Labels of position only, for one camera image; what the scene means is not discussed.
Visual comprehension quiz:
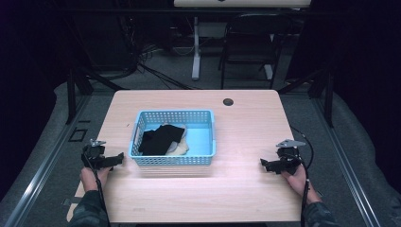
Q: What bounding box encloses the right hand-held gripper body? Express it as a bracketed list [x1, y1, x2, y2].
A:
[275, 138, 307, 176]

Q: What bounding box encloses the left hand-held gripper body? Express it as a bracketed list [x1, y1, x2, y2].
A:
[81, 138, 108, 171]

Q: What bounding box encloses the person's left hand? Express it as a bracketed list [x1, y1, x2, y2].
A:
[78, 166, 113, 193]

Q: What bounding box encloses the person's right hand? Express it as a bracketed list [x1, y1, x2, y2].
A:
[281, 163, 323, 206]

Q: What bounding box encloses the black cloth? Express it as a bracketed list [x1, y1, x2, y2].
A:
[137, 124, 186, 157]

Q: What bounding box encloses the black metal stand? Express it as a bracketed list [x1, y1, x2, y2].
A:
[64, 65, 127, 126]
[277, 64, 336, 129]

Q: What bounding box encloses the beige sock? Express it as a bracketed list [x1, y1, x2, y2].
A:
[165, 138, 190, 156]

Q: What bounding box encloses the blue plastic basket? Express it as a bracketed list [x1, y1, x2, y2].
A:
[127, 109, 218, 167]

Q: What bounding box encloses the black chair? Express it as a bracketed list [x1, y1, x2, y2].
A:
[218, 12, 296, 91]

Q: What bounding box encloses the white desk with leg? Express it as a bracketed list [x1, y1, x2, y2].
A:
[173, 0, 312, 81]

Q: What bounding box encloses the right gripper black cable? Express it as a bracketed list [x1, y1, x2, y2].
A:
[288, 125, 315, 227]

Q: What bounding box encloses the bundle of floor cables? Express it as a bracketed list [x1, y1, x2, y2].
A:
[119, 15, 198, 91]

